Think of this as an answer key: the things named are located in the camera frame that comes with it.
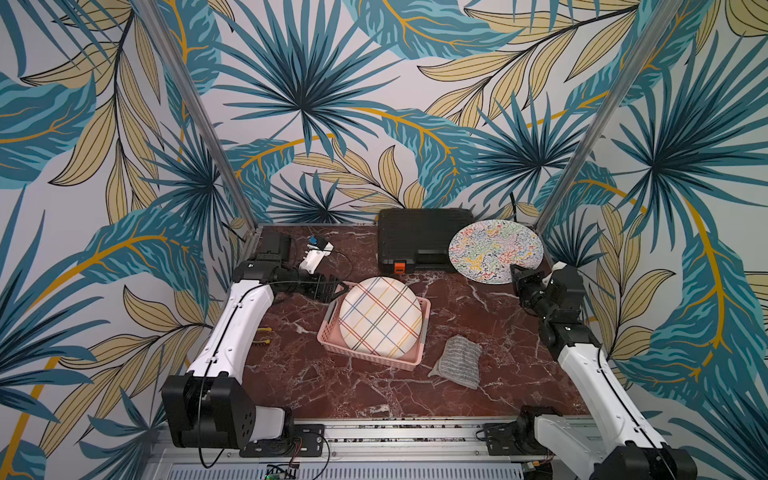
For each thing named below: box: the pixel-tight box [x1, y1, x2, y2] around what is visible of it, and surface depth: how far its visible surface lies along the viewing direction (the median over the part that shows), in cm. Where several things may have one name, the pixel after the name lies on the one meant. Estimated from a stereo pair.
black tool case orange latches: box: [378, 208, 474, 274], surface depth 115 cm
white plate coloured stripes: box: [338, 276, 423, 360], surface depth 92 cm
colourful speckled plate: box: [448, 219, 544, 285], surface depth 86 cm
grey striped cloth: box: [428, 335, 482, 390], surface depth 85 cm
